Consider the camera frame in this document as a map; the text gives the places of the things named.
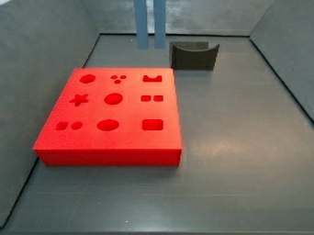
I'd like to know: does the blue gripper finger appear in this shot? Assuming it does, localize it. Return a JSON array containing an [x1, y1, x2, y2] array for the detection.
[[154, 0, 166, 49], [134, 0, 148, 49]]

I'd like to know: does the dark grey curved block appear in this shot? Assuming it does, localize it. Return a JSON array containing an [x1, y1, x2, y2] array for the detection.
[[170, 41, 219, 71]]

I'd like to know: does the red shape-sorter block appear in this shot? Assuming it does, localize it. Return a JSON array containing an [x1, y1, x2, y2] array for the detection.
[[33, 68, 183, 166]]

